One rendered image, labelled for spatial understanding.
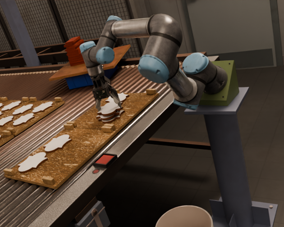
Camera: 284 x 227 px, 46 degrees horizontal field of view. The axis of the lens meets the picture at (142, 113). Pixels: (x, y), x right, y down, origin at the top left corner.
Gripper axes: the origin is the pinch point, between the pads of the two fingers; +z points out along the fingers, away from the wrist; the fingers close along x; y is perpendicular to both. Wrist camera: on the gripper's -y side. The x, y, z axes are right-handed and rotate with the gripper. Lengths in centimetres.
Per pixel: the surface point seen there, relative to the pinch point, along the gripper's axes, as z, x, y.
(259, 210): 86, 65, -4
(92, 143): 5.2, -6.4, 23.6
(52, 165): 5.2, -21.4, 37.3
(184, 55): 4, 41, -73
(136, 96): 5.3, 10.5, -21.8
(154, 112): 7.4, 21.9, 1.1
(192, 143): 72, 32, -69
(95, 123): 5.3, -8.9, 3.5
